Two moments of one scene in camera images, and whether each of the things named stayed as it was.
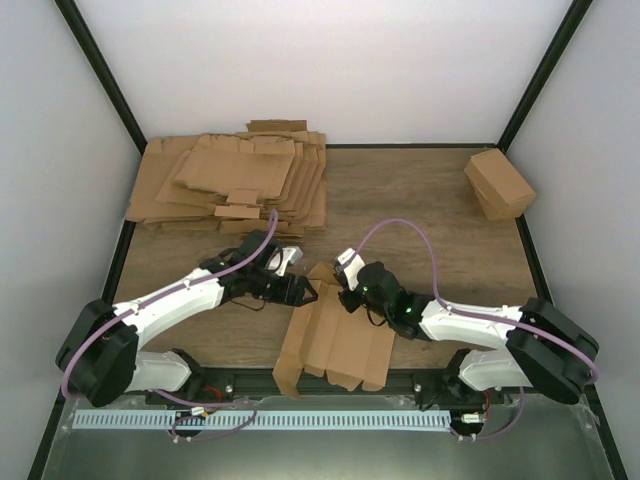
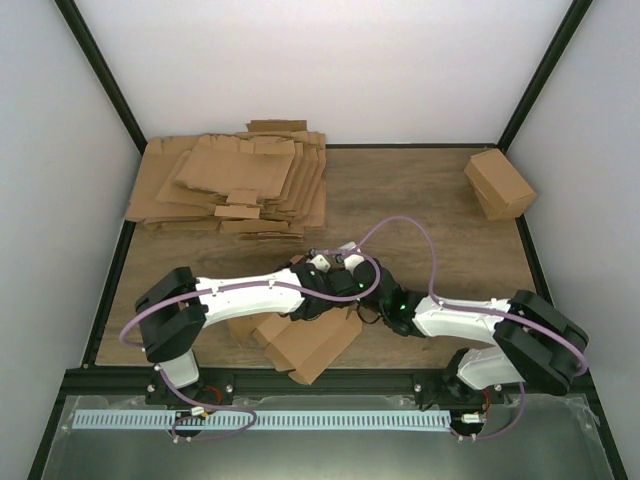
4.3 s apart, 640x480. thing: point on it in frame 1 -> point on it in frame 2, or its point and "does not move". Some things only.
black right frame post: (543, 72) does not move
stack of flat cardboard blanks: (231, 182) does not move
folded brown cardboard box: (501, 189) does not move
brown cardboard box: (325, 339) -> (308, 346)
